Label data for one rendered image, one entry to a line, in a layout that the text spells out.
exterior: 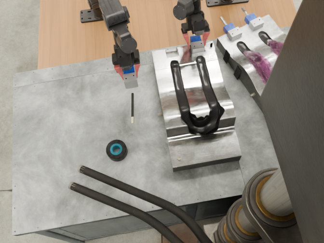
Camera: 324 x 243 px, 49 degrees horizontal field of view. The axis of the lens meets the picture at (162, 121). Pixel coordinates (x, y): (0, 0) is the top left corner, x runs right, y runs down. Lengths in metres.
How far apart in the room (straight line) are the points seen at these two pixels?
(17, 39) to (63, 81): 1.35
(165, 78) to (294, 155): 1.17
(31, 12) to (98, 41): 1.42
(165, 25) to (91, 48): 0.36
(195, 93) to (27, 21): 1.89
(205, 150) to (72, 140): 0.54
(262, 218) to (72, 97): 1.12
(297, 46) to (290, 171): 0.11
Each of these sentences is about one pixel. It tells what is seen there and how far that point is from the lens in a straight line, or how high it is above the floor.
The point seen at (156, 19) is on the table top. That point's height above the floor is 0.80.
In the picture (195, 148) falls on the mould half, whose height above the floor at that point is 0.86.
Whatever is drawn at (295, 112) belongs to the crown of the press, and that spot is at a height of 1.88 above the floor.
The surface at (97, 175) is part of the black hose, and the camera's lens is 1.35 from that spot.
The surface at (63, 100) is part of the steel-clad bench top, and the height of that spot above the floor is 0.80.
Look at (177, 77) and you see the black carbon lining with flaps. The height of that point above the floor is 0.88.
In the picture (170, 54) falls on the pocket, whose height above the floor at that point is 0.86.
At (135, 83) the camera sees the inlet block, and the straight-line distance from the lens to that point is 1.37.
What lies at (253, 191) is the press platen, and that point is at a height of 1.54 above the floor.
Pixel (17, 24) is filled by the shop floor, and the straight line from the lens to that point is 3.01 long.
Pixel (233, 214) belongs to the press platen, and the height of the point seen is 1.29.
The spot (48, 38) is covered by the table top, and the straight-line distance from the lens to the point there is 1.77.
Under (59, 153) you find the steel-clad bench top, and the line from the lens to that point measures 1.47.
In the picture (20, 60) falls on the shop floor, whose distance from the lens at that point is 2.80.
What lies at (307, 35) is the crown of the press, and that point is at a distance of 0.24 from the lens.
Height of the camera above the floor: 2.12
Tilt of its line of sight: 67 degrees down
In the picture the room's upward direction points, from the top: 8 degrees counter-clockwise
